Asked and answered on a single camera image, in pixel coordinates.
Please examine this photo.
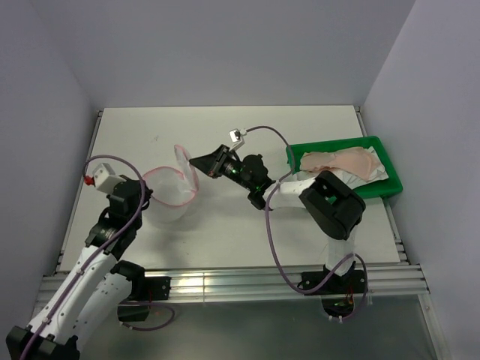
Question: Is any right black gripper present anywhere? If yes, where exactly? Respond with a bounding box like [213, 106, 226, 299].
[190, 144, 254, 191]

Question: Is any mesh laundry bag pink trim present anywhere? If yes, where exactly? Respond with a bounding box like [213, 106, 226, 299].
[143, 145, 200, 227]

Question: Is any white cloth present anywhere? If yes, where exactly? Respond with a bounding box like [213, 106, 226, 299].
[330, 146, 389, 189]

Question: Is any beige bra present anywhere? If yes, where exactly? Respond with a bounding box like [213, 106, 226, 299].
[300, 147, 382, 181]

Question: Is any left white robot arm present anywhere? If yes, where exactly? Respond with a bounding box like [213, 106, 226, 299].
[6, 175, 152, 359]

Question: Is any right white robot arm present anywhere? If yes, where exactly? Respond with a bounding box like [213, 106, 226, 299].
[189, 145, 366, 295]

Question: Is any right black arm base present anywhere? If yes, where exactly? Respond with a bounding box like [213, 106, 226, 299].
[297, 267, 368, 323]

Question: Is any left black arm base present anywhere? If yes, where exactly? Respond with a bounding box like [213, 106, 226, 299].
[117, 276, 172, 323]

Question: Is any green plastic tray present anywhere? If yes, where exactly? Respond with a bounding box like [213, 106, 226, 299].
[285, 136, 403, 199]

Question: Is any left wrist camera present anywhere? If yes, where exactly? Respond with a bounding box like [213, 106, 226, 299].
[83, 163, 124, 194]

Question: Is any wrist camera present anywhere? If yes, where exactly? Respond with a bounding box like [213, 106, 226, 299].
[83, 163, 124, 194]
[229, 129, 248, 152]

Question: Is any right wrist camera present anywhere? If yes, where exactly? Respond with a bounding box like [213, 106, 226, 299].
[229, 129, 248, 152]

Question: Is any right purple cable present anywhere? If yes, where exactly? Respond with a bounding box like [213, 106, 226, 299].
[241, 125, 371, 323]

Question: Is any purple cable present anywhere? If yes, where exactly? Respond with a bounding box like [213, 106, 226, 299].
[241, 125, 371, 323]
[18, 155, 176, 360]

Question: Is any aluminium frame rail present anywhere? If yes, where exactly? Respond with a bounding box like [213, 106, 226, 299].
[37, 264, 431, 305]

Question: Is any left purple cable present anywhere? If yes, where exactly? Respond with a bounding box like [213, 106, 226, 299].
[18, 155, 176, 360]

